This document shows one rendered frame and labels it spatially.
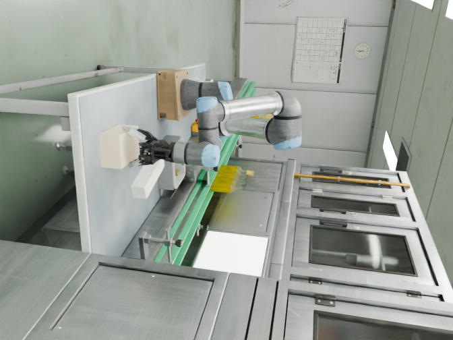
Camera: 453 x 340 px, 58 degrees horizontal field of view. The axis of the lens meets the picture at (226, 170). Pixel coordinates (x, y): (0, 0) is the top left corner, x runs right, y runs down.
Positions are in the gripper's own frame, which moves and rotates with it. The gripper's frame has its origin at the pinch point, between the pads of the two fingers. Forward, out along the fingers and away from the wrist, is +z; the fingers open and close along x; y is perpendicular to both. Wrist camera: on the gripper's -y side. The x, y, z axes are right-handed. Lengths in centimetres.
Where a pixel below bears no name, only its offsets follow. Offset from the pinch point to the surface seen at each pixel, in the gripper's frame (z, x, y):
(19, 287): 19, 37, 39
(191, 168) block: -6, 28, -65
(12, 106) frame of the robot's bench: 31.5, -14.9, 15.5
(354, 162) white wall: -162, 203, -701
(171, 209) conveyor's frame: -4, 41, -39
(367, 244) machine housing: -99, 60, -65
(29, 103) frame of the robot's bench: 24.8, -16.2, 15.4
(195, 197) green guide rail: -11, 41, -55
